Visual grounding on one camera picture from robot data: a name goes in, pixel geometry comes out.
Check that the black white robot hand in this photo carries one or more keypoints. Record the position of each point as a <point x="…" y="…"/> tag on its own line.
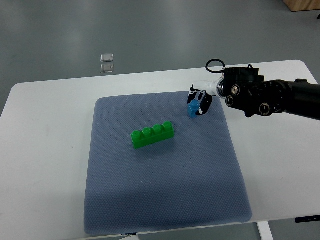
<point x="204" y="92"/>

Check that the blue toy block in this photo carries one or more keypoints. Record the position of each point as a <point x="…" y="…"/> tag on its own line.
<point x="193" y="107"/>

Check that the green four-stud toy block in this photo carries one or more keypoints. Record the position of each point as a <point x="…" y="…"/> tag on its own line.
<point x="152" y="135"/>

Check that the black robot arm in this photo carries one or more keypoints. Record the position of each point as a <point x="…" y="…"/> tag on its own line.
<point x="245" y="90"/>

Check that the blue-grey textured mat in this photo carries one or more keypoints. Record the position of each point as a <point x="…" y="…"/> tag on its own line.
<point x="193" y="179"/>

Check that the upper metal floor plate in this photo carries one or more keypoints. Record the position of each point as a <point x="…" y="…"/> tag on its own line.
<point x="107" y="57"/>

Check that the wooden box corner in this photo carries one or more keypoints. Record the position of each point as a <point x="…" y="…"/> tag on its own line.
<point x="302" y="5"/>

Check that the white table leg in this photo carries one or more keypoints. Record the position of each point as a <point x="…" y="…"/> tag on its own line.
<point x="264" y="230"/>

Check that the black table control panel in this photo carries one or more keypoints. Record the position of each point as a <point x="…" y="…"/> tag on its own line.
<point x="307" y="219"/>

